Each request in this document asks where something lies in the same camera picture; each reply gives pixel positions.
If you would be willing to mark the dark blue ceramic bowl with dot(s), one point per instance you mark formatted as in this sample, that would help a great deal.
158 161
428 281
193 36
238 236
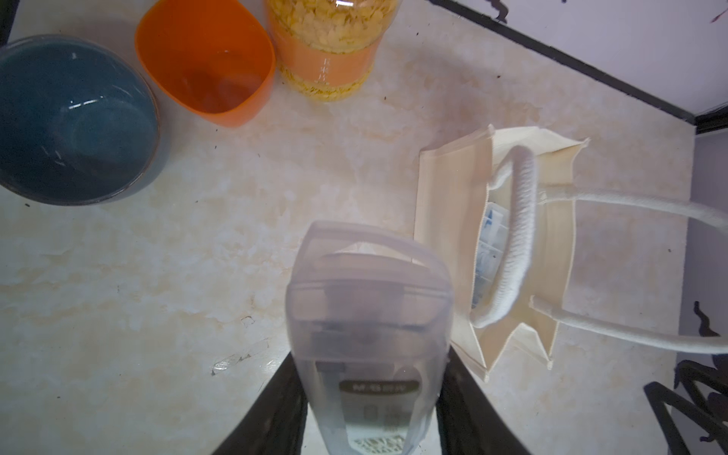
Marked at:
79 126

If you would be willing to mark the orange plastic cup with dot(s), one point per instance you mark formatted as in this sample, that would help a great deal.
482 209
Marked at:
212 57

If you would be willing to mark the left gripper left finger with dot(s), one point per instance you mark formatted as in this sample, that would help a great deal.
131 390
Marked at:
275 423

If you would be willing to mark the blue label compass case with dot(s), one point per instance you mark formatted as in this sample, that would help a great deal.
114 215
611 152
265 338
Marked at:
491 245

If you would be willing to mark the cream canvas tote bag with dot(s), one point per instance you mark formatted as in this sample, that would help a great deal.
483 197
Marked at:
528 171

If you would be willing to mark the gold label compass case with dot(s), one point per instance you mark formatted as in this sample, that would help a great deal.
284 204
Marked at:
369 316

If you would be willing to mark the red lid corn flake jar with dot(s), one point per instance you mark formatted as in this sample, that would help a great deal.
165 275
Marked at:
326 48

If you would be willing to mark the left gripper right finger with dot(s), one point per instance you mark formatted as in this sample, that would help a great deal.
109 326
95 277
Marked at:
467 422

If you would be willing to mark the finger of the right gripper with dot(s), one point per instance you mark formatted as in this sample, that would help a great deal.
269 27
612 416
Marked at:
706 405

